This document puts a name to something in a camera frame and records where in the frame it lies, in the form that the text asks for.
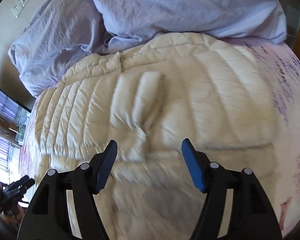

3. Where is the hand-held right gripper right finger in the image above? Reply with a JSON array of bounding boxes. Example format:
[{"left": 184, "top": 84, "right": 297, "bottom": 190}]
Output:
[{"left": 181, "top": 138, "right": 283, "bottom": 240}]

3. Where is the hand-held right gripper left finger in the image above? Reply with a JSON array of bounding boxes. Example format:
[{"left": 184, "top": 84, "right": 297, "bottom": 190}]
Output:
[{"left": 18, "top": 139, "right": 118, "bottom": 240}]

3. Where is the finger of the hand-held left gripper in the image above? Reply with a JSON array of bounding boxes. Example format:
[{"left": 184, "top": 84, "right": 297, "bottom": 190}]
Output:
[{"left": 11, "top": 175, "right": 36, "bottom": 196}]

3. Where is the cream puffer jacket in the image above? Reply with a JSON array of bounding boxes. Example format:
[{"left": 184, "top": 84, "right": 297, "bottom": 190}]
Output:
[{"left": 34, "top": 33, "right": 278, "bottom": 240}]

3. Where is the window with curtain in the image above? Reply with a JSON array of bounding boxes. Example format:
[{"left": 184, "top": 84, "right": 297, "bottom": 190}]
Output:
[{"left": 0, "top": 132, "right": 18, "bottom": 180}]

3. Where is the floral printed bed sheet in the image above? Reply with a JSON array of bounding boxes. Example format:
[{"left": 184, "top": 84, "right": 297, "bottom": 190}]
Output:
[{"left": 17, "top": 36, "right": 300, "bottom": 240}]

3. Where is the lavender pillow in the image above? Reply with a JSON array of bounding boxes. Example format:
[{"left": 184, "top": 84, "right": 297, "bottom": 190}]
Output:
[{"left": 81, "top": 0, "right": 288, "bottom": 44}]

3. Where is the glass side table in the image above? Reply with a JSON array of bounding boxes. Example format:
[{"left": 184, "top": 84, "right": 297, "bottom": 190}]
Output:
[{"left": 277, "top": 0, "right": 300, "bottom": 53}]

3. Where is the wall-mounted flat television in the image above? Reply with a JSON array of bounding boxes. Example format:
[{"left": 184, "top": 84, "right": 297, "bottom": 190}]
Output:
[{"left": 0, "top": 79, "right": 32, "bottom": 113}]

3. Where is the white wall switch plate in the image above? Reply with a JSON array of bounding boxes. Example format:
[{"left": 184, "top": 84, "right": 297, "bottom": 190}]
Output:
[{"left": 11, "top": 0, "right": 36, "bottom": 18}]

